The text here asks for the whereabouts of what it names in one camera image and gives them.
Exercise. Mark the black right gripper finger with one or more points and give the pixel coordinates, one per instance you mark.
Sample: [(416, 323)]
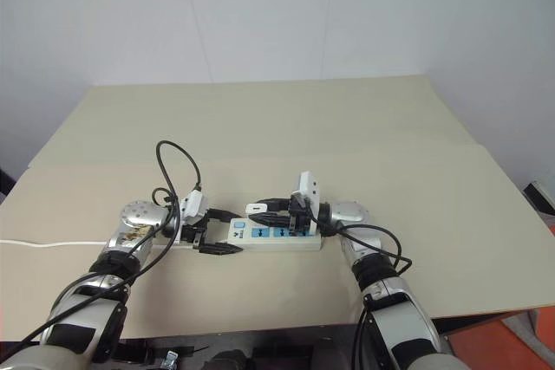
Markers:
[(275, 201), (272, 217)]

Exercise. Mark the white power strip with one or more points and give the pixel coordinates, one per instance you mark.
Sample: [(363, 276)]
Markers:
[(299, 241)]

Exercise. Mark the dark object beside table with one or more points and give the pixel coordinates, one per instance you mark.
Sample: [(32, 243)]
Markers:
[(5, 186)]

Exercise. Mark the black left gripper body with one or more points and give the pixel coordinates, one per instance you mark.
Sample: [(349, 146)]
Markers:
[(191, 235)]

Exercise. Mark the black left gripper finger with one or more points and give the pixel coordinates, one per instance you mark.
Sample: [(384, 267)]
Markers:
[(221, 249), (222, 216)]

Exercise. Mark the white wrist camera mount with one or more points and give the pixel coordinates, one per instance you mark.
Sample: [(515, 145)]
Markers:
[(193, 206), (308, 188)]

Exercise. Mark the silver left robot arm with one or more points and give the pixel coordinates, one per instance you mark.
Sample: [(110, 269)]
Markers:
[(73, 313)]

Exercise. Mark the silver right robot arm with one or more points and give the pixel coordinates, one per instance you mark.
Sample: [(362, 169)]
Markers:
[(399, 300)]

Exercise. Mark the black and white box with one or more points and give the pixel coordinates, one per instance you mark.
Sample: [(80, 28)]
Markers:
[(541, 196)]

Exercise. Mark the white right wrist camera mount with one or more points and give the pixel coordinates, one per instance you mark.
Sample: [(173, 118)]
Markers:
[(308, 188)]

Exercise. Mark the small metal clip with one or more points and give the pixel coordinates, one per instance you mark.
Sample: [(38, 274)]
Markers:
[(169, 359)]

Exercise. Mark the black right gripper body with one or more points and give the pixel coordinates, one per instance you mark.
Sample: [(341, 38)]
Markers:
[(298, 216)]

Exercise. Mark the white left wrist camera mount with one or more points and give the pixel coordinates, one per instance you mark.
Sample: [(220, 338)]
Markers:
[(193, 206)]

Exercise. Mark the white charger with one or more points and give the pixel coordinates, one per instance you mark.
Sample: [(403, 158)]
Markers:
[(256, 208)]

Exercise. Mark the black frame under table edge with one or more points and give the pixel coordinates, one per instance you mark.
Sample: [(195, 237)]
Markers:
[(303, 344)]

